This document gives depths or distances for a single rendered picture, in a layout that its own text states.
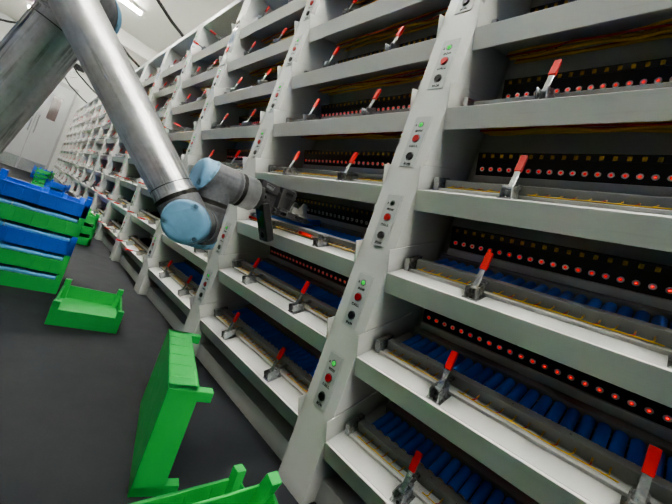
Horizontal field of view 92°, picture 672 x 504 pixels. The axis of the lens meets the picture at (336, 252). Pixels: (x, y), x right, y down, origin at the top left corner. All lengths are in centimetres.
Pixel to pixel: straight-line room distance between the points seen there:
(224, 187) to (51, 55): 45
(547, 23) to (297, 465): 103
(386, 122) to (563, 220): 48
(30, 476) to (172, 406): 24
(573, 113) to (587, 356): 39
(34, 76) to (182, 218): 48
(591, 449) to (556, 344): 15
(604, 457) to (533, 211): 37
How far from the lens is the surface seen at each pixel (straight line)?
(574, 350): 59
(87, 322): 140
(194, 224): 72
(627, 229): 62
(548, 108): 73
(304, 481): 85
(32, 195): 166
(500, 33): 89
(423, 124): 81
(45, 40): 104
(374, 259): 73
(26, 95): 105
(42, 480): 82
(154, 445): 74
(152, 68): 413
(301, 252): 92
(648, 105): 70
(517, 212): 65
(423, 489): 76
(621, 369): 59
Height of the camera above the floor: 51
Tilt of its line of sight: 2 degrees up
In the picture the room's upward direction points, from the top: 20 degrees clockwise
